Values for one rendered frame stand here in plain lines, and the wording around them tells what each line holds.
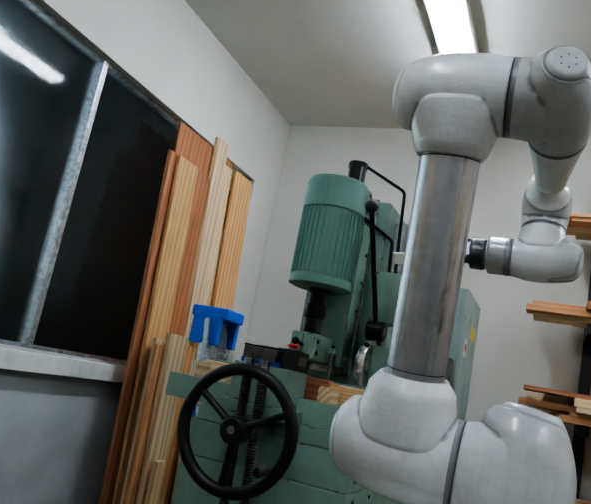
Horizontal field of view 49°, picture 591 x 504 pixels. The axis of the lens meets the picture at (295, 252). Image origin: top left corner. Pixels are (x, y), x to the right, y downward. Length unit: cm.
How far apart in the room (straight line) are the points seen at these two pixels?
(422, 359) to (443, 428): 11
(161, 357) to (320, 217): 152
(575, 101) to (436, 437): 56
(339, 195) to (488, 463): 92
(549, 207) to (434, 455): 73
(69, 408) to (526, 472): 233
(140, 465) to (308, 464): 161
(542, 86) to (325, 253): 85
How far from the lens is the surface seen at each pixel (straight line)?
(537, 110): 110
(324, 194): 178
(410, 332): 110
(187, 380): 175
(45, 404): 297
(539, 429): 110
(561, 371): 398
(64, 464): 317
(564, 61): 109
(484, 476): 109
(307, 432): 160
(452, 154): 110
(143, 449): 311
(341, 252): 175
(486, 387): 399
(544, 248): 159
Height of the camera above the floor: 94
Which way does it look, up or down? 11 degrees up
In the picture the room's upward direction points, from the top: 11 degrees clockwise
